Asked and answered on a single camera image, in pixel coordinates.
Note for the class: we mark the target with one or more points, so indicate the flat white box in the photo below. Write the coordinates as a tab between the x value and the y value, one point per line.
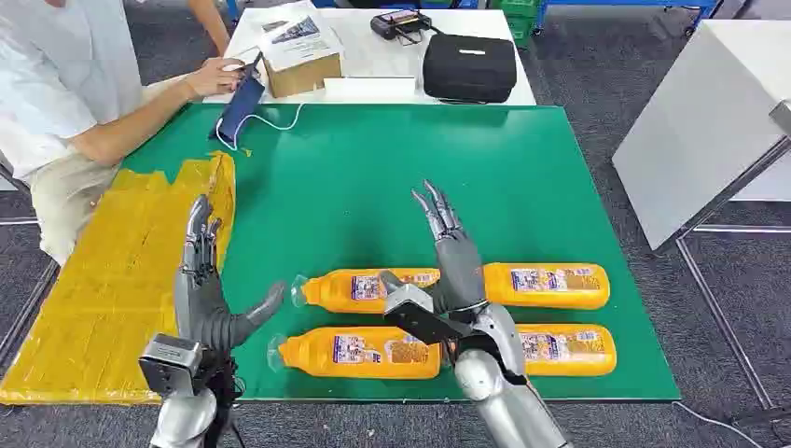
369	88

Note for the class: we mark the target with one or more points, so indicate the metal table frame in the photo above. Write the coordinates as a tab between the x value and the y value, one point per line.
723	321

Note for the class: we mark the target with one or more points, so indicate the cardboard box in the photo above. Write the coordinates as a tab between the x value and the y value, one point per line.
303	77

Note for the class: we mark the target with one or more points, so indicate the person's right hand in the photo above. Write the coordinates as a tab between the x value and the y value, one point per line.
213	77

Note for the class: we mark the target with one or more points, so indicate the black zip case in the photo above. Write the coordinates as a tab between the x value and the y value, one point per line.
469	68

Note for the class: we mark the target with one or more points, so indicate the blue metal frame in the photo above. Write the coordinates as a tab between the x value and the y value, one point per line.
618	5

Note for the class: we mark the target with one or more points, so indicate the blue pouch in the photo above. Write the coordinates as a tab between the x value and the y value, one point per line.
241	111

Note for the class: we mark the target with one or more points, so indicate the person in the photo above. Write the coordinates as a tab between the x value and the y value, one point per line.
49	74

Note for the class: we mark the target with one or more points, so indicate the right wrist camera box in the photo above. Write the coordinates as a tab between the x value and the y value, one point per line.
414	312

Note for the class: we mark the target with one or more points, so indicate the white printed booklet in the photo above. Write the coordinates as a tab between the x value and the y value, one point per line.
299	37

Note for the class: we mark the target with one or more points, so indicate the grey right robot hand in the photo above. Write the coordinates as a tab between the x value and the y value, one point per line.
460	272

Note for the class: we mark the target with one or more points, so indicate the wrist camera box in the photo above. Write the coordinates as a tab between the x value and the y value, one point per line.
414	312
167	365

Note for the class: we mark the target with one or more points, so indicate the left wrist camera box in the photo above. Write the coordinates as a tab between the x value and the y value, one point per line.
167	365

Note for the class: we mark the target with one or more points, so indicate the green crate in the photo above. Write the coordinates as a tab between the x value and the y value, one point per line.
516	18

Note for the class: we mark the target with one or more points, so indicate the large white table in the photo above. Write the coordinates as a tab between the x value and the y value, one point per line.
698	123

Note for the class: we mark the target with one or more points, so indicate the orange drink bottle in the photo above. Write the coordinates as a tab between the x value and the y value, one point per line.
309	358
525	300
334	290
556	368

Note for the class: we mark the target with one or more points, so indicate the green table mat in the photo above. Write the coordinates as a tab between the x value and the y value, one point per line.
371	204

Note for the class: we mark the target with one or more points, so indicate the small white table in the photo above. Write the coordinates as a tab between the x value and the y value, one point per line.
383	56

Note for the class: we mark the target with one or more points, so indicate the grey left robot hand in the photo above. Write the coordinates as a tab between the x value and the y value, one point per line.
201	303

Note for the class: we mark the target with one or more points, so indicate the yellow sheet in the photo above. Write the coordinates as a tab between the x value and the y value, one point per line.
92	309

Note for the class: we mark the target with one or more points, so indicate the dark smartphone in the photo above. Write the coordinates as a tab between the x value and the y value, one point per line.
253	67

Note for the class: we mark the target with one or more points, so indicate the black handheld controller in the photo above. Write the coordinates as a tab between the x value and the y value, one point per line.
395	26

